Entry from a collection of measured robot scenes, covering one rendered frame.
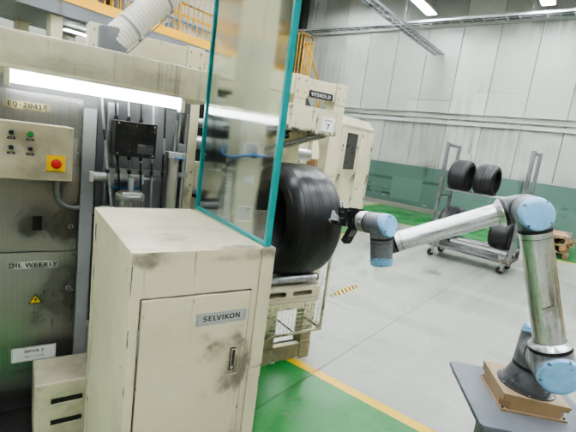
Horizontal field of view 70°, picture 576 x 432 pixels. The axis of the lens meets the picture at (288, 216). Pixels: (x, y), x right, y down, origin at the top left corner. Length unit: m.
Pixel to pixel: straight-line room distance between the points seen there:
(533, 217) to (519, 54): 11.81
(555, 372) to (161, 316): 1.41
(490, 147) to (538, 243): 11.41
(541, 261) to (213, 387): 1.22
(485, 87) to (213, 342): 12.60
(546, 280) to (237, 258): 1.14
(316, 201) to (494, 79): 11.69
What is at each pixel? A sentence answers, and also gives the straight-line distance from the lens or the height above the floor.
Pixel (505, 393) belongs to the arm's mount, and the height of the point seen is 0.68.
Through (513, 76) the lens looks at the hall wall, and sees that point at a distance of 13.28.
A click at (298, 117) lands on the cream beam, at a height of 1.71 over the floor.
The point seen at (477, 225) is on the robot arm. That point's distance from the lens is 1.83.
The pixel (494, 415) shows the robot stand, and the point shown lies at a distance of 2.02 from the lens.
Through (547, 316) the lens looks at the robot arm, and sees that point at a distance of 1.82.
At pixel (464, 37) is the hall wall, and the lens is 13.91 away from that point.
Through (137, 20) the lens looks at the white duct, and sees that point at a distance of 2.03.
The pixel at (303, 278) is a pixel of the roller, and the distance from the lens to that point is 2.11.
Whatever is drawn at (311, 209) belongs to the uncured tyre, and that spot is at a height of 1.28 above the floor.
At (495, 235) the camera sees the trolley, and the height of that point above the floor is 0.59.
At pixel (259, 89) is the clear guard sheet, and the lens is 1.27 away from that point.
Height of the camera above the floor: 1.56
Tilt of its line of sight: 10 degrees down
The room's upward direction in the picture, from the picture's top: 8 degrees clockwise
